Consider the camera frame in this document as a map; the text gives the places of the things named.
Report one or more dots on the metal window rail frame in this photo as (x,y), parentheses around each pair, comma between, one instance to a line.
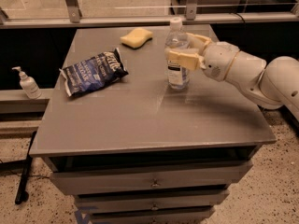
(103,13)

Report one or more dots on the clear plastic water bottle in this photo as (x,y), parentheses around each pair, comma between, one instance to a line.
(176,42)

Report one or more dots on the top grey drawer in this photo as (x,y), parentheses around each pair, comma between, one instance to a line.
(154,177)

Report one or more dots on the yellow sponge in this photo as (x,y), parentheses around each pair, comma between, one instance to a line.
(136,38)

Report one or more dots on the black bar on floor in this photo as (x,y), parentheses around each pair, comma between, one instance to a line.
(22,195)

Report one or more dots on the blue chip bag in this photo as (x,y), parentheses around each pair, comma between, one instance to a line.
(94,73)

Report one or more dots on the grey drawer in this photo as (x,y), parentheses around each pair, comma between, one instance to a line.
(154,177)
(153,217)
(157,200)

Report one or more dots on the grey drawer cabinet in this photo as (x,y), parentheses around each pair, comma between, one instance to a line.
(140,122)

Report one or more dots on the middle grey drawer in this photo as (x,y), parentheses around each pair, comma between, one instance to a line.
(157,200)

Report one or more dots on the bottom grey drawer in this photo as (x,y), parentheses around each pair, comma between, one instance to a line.
(153,217)

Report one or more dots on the white pump dispenser bottle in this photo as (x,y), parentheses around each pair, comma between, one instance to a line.
(28,84)

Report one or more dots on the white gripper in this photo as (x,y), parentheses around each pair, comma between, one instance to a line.
(219,62)

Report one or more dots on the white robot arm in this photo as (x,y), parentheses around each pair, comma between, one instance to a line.
(269,85)

